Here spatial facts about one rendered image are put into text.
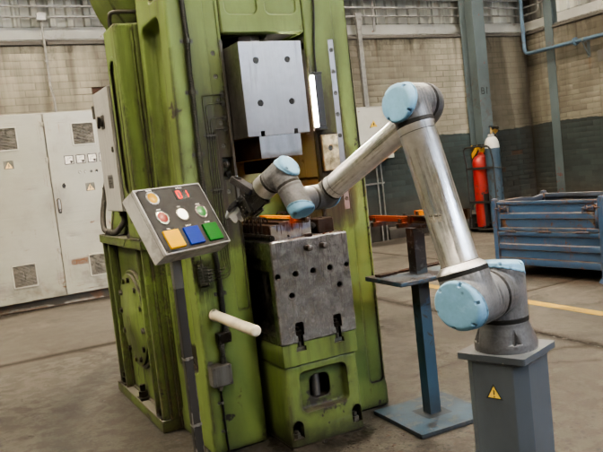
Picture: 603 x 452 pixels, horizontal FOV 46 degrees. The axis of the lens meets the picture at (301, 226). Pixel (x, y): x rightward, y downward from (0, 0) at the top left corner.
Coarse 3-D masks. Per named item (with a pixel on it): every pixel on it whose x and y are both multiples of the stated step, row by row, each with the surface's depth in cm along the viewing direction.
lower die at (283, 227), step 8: (264, 224) 315; (272, 224) 310; (280, 224) 305; (288, 224) 307; (296, 224) 308; (304, 224) 310; (248, 232) 324; (256, 232) 316; (264, 232) 308; (272, 232) 303; (280, 232) 305; (288, 232) 307; (296, 232) 309; (304, 232) 310
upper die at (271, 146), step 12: (240, 144) 317; (252, 144) 306; (264, 144) 300; (276, 144) 303; (288, 144) 306; (300, 144) 308; (240, 156) 319; (252, 156) 308; (264, 156) 300; (276, 156) 303; (288, 156) 315
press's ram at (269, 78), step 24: (240, 48) 294; (264, 48) 299; (288, 48) 305; (240, 72) 295; (264, 72) 300; (288, 72) 305; (240, 96) 298; (264, 96) 300; (288, 96) 305; (240, 120) 301; (264, 120) 300; (288, 120) 305
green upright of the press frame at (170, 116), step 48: (144, 0) 316; (192, 0) 299; (144, 48) 328; (192, 48) 299; (192, 144) 300; (240, 240) 312; (192, 288) 306; (240, 288) 313; (192, 336) 334; (240, 336) 313; (240, 384) 313; (240, 432) 314
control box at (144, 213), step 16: (144, 192) 261; (160, 192) 267; (192, 192) 279; (128, 208) 260; (144, 208) 257; (160, 208) 262; (176, 208) 268; (192, 208) 274; (208, 208) 280; (144, 224) 256; (160, 224) 258; (176, 224) 263; (192, 224) 269; (144, 240) 257; (160, 240) 253; (208, 240) 270; (224, 240) 276; (160, 256) 253; (176, 256) 259; (192, 256) 270
